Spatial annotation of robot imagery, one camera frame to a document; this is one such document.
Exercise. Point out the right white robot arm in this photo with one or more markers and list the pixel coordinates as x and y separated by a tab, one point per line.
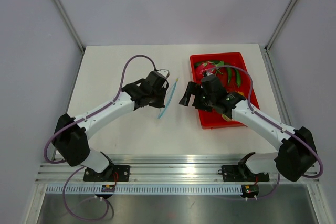
295	148

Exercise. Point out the pink dragon fruit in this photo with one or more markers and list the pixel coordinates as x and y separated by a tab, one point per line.
202	67

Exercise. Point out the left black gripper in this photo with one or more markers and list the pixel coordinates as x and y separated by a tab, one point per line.
159	104

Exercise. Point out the right aluminium frame post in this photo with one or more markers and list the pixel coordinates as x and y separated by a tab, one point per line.
280	25

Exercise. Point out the left aluminium frame post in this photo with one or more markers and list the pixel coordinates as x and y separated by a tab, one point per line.
69	25

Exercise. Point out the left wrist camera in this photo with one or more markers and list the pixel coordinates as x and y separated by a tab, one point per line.
164	72

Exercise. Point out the green lettuce leaf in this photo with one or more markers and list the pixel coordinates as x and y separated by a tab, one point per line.
226	118

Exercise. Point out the red plastic tray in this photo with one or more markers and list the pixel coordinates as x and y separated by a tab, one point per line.
214	120

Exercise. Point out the green chili pepper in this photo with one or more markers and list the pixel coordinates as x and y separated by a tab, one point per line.
238	78

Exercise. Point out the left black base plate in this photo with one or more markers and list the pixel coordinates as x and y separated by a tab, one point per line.
117	173

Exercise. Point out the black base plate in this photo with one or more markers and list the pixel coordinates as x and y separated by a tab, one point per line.
117	173
234	173

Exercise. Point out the aluminium mounting rail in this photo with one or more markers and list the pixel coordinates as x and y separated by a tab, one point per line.
153	169

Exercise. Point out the long green cucumber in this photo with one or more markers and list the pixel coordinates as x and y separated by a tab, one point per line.
228	72

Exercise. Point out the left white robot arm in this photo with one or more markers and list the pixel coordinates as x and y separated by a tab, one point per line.
73	133

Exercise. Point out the clear zip top bag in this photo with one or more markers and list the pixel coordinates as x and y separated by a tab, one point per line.
169	97

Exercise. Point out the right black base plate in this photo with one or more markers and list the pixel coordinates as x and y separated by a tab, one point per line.
234	173

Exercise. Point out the white slotted cable duct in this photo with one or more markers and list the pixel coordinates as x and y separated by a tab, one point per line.
147	189

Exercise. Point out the aluminium frame post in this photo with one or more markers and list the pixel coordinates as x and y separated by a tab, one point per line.
280	25
69	25

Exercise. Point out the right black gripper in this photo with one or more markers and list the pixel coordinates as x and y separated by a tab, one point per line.
195	89

